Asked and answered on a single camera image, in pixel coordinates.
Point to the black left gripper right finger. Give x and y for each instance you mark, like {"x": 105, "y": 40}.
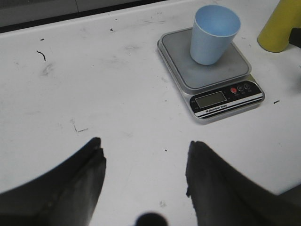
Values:
{"x": 222, "y": 196}

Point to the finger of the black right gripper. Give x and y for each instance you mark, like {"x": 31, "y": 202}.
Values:
{"x": 295, "y": 37}

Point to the light blue plastic cup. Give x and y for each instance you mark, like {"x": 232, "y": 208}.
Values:
{"x": 214, "y": 28}

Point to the silver digital kitchen scale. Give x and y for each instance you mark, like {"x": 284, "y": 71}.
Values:
{"x": 211, "y": 92}

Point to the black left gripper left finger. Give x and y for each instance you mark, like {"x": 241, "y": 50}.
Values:
{"x": 67, "y": 195}

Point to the yellow squeeze bottle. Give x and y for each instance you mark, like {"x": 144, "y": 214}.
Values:
{"x": 274, "y": 37}

